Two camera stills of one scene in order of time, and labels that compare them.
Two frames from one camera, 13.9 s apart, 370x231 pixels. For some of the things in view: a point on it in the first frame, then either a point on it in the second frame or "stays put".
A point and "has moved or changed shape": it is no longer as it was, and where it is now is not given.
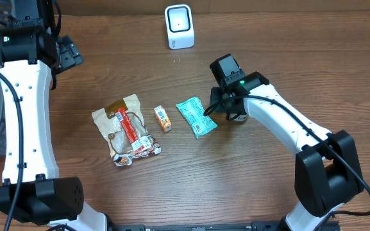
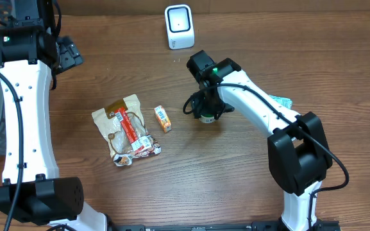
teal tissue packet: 201,124 has moved or changed shape
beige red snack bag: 122,125 stays put
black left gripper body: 70,54 stays put
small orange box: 163,118 stays put
